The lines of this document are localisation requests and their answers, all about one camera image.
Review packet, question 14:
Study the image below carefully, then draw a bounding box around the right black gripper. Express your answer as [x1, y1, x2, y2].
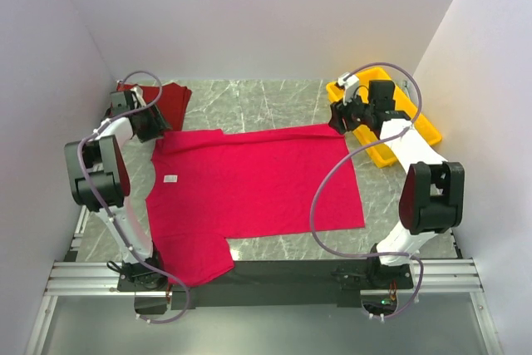
[328, 88, 375, 136]

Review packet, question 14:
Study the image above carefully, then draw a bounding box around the yellow plastic tray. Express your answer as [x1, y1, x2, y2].
[326, 62, 446, 170]

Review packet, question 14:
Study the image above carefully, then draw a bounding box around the pink t-shirt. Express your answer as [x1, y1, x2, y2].
[145, 125, 365, 286]

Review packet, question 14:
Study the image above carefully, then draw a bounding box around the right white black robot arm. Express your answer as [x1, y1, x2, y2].
[329, 73, 465, 288]

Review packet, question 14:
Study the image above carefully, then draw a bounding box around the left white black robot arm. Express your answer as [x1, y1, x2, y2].
[64, 86, 170, 291]

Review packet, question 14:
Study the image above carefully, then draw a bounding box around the folded dark red t-shirt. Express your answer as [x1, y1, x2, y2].
[116, 82, 192, 131]

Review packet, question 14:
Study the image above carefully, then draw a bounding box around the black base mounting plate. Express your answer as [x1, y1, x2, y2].
[118, 259, 415, 311]

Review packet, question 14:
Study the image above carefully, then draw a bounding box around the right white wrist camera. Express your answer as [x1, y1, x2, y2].
[337, 72, 359, 91]

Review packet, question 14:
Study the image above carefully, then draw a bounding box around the aluminium frame rail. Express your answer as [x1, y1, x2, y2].
[360, 258, 483, 294]

